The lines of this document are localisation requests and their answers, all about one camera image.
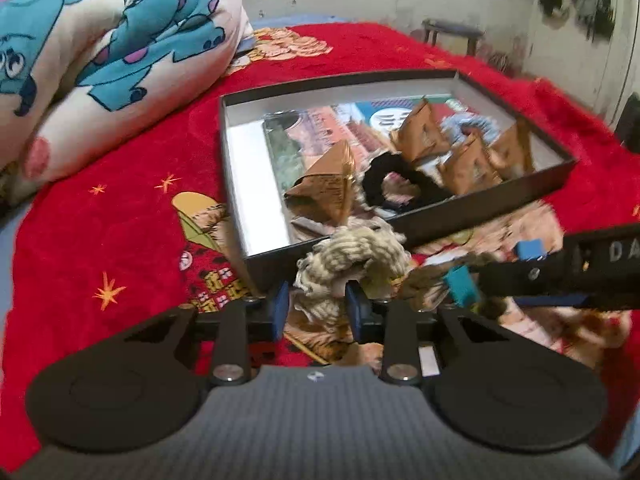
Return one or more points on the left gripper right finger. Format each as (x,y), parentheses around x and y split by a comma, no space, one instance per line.
(391,323)

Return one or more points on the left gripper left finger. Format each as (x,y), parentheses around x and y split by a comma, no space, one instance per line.
(242,322)

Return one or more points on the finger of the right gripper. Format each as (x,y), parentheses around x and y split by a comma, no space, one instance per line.
(577,301)
(462,287)

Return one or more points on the beige knitted scrunchie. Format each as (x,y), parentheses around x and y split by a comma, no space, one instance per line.
(369,252)

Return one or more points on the black scrunchie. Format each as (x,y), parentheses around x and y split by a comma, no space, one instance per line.
(391,183)

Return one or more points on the brown pyramid snack packet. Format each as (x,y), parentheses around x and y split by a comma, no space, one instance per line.
(420,135)

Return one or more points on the blue knitted scrunchie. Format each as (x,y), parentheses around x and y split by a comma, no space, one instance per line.
(458,126)

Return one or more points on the brown braided scrunchie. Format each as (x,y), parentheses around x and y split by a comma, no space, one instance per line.
(425,288)

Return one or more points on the red plush bed blanket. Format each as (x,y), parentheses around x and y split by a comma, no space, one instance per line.
(104,249)

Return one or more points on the black shallow cardboard box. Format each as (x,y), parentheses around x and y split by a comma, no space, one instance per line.
(271,241)

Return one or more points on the Chinese history textbook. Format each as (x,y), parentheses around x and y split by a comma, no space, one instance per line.
(297,138)

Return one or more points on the blue padded stool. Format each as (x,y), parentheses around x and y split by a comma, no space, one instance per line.
(433,28)

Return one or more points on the cartoon monster print duvet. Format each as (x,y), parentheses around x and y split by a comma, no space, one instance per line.
(80,76)

